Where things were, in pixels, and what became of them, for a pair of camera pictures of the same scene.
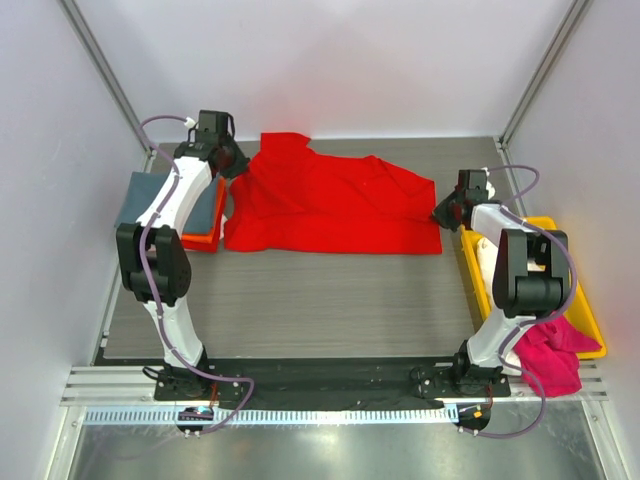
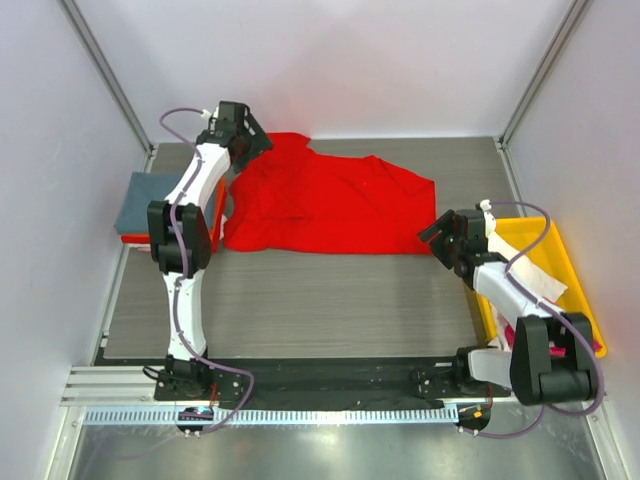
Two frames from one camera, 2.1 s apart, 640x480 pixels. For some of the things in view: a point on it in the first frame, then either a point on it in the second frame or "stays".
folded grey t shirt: x=142 y=187 stays
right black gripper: x=445 y=214 -> x=439 y=236
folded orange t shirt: x=208 y=242 stays
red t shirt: x=290 y=200 stays
